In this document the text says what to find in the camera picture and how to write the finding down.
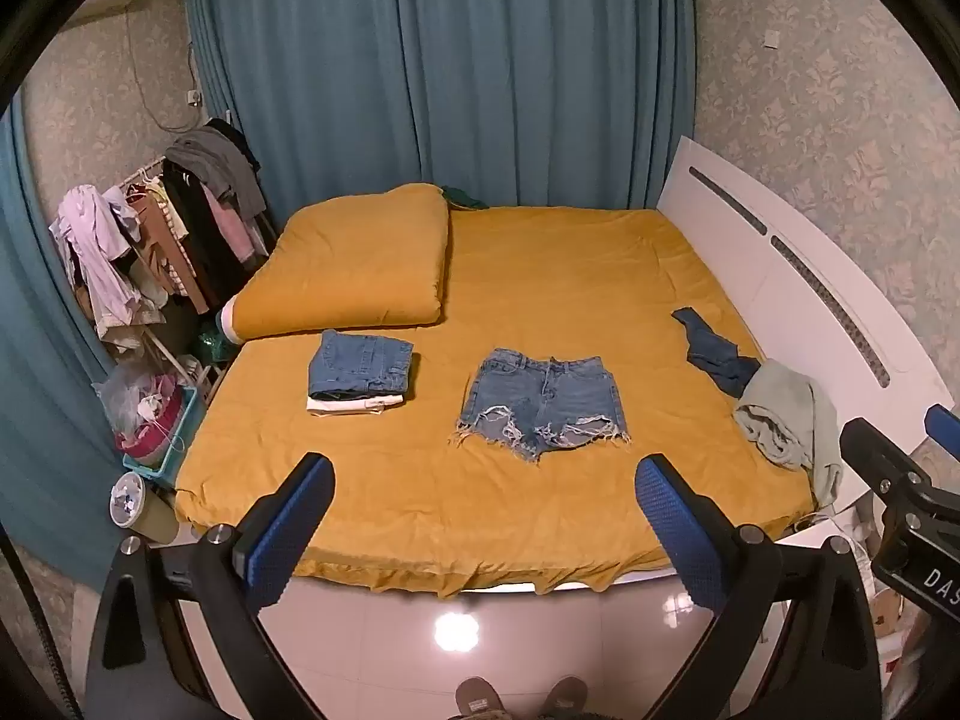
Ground folded denim pants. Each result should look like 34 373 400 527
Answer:
308 330 415 401

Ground grey hanging garment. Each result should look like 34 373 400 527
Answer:
163 126 268 220

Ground pink hanging garment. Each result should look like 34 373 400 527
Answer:
204 191 257 265

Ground clear plastic bag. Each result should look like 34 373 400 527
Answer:
92 361 187 440

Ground frayed denim shorts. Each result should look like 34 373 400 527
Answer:
450 348 631 464

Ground crumpled pale green garment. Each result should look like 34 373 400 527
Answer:
733 358 845 511

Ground white bed headboard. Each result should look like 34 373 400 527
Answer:
656 135 955 541

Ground lilac hanging shirt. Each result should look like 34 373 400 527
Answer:
49 184 164 355

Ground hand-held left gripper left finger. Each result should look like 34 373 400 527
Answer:
81 452 336 720

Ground crumpled dark blue jeans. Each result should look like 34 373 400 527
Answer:
670 307 762 397

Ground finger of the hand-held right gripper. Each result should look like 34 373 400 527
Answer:
838 418 932 515
924 404 960 461

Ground thin wall cable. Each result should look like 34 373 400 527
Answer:
122 7 197 130

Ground folded yellow duvet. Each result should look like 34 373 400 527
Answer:
229 182 452 346

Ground white clothes rack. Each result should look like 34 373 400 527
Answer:
112 154 280 391

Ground teal side curtain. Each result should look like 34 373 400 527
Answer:
0 101 132 590

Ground black hanging garment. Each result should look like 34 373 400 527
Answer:
160 160 230 310

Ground folded white garment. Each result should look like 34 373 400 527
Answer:
306 392 406 416

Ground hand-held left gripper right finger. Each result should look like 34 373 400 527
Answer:
634 453 886 720

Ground teal window curtain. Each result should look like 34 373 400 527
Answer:
183 0 700 235

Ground small round bin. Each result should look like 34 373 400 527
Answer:
109 472 182 545

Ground brown hanging garment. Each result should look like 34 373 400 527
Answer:
137 191 211 316

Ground blue plastic basket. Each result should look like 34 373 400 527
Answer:
118 382 202 481

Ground bed with yellow sheet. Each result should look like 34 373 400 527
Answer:
174 204 820 601

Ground green bag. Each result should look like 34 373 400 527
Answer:
195 317 242 370

